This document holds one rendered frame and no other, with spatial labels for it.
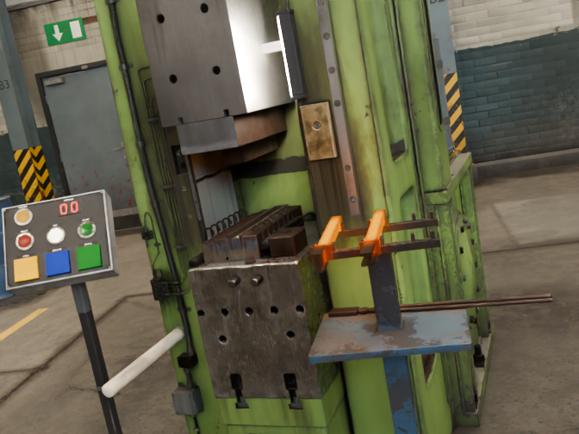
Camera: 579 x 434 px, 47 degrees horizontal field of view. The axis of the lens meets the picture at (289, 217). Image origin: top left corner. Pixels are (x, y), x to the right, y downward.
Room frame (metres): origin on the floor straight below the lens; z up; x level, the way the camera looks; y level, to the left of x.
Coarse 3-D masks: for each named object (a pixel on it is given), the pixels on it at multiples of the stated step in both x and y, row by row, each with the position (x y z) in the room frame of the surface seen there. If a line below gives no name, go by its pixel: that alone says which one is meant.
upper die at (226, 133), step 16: (256, 112) 2.17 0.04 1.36; (272, 112) 2.30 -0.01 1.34; (192, 128) 2.06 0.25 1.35; (208, 128) 2.04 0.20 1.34; (224, 128) 2.02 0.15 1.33; (240, 128) 2.04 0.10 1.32; (256, 128) 2.15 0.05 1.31; (272, 128) 2.27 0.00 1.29; (192, 144) 2.07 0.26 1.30; (208, 144) 2.05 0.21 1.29; (224, 144) 2.02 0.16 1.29; (240, 144) 2.02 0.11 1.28
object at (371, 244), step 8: (376, 216) 1.76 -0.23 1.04; (376, 224) 1.67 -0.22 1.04; (368, 232) 1.59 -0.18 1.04; (376, 232) 1.57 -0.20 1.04; (368, 240) 1.49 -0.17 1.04; (376, 240) 1.48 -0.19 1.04; (360, 248) 1.48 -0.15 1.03; (368, 248) 1.43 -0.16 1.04; (376, 248) 1.48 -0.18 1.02; (360, 256) 1.39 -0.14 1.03; (368, 256) 1.40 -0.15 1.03; (376, 256) 1.45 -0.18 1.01; (368, 264) 1.39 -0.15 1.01
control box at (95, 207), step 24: (96, 192) 2.17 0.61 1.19; (48, 216) 2.14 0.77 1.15; (72, 216) 2.13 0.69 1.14; (96, 216) 2.13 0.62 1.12; (48, 240) 2.09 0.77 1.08; (72, 240) 2.09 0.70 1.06; (96, 240) 2.09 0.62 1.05; (72, 264) 2.05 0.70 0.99; (24, 288) 2.04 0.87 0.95; (48, 288) 2.09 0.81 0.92
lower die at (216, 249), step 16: (288, 208) 2.36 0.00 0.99; (240, 224) 2.24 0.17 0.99; (256, 224) 2.14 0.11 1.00; (208, 240) 2.11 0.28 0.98; (224, 240) 2.05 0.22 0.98; (240, 240) 2.03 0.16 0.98; (256, 240) 2.01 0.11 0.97; (208, 256) 2.08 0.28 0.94; (224, 256) 2.05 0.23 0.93; (240, 256) 2.03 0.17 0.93; (256, 256) 2.01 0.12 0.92
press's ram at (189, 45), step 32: (160, 0) 2.07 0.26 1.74; (192, 0) 2.03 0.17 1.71; (224, 0) 1.99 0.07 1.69; (256, 0) 2.19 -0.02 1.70; (160, 32) 2.08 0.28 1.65; (192, 32) 2.04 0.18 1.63; (224, 32) 2.00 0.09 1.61; (256, 32) 2.15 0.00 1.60; (160, 64) 2.09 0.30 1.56; (192, 64) 2.04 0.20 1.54; (224, 64) 2.00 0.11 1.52; (256, 64) 2.11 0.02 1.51; (160, 96) 2.10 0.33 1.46; (192, 96) 2.05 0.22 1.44; (224, 96) 2.01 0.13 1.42; (256, 96) 2.07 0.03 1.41; (288, 96) 2.31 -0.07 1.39
